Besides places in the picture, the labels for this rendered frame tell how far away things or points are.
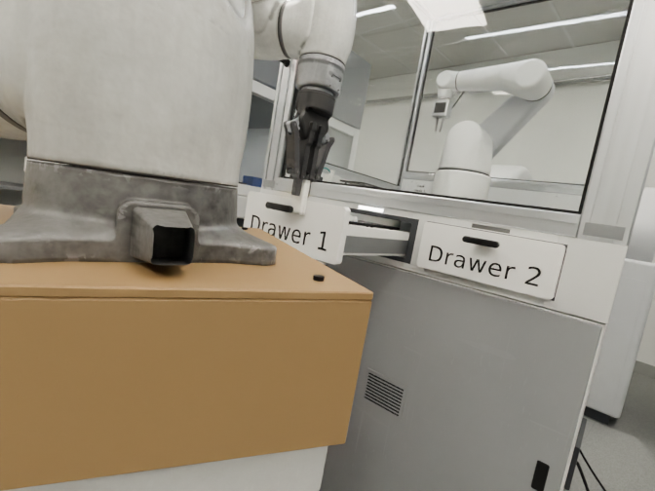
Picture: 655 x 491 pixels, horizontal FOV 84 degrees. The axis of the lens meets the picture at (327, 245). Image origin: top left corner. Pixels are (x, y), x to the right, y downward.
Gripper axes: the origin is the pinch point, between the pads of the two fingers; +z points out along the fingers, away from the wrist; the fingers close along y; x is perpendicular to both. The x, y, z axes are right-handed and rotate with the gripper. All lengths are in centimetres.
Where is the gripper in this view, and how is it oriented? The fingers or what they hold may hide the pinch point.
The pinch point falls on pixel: (299, 197)
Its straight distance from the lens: 74.1
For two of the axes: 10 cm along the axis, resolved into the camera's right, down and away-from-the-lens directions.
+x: -7.5, -2.0, 6.3
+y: 6.3, 0.3, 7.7
